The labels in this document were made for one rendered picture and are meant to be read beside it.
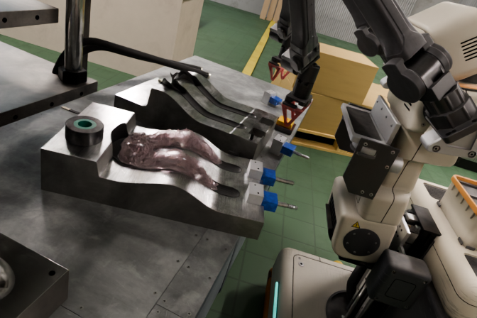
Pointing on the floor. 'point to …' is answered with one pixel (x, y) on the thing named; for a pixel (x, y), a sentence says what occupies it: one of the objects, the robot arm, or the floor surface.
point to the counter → (118, 15)
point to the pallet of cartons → (335, 94)
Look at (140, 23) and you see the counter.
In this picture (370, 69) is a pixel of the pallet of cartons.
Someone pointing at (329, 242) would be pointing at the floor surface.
